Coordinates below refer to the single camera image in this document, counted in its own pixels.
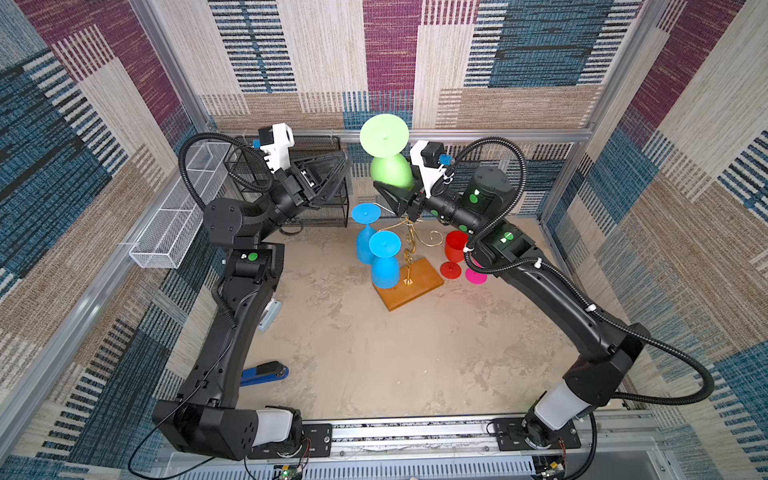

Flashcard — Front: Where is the blue wine glass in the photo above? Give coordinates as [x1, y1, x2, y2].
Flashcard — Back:
[352, 203, 381, 265]
[369, 231, 401, 289]

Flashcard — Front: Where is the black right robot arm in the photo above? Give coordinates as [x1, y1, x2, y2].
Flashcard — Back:
[373, 167, 648, 437]

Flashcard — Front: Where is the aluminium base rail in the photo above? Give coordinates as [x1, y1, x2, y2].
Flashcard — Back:
[149, 413, 667, 480]

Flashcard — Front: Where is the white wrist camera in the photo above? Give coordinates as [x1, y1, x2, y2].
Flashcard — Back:
[410, 140, 450, 198]
[252, 123, 295, 173]

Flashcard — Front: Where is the red wine glass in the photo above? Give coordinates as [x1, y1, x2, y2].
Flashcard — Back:
[440, 231, 468, 280]

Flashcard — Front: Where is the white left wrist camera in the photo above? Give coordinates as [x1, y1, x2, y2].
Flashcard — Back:
[252, 123, 295, 173]

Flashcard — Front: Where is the green wine glass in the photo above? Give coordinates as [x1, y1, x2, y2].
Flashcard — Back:
[360, 114, 414, 190]

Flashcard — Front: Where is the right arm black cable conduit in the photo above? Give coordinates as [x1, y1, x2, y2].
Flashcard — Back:
[452, 136, 716, 406]

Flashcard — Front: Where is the gold wire glass rack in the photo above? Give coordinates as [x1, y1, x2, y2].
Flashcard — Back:
[382, 217, 445, 286]

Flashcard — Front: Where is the wooden rack base board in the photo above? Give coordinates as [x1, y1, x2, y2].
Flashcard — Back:
[375, 258, 444, 311]

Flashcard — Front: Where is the white mesh wall basket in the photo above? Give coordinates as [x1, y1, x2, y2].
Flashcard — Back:
[129, 141, 229, 269]

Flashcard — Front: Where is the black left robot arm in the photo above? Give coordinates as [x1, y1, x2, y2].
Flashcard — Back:
[152, 151, 351, 461]

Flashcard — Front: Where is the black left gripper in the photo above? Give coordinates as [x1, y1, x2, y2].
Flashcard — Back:
[251, 159, 349, 250]

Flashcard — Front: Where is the light blue stapler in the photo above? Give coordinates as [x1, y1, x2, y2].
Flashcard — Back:
[257, 299, 282, 332]

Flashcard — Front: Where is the magenta wine glass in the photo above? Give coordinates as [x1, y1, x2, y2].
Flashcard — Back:
[465, 267, 488, 285]

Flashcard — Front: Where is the blue black stapler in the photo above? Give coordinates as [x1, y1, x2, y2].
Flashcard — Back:
[240, 361, 290, 387]

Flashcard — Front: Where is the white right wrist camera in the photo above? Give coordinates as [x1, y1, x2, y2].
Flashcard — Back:
[410, 140, 450, 198]

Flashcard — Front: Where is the black mesh wall shelf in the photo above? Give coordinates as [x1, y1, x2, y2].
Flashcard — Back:
[197, 133, 350, 237]

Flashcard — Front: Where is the blue wine glass front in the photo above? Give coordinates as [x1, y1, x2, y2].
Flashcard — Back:
[369, 231, 401, 289]

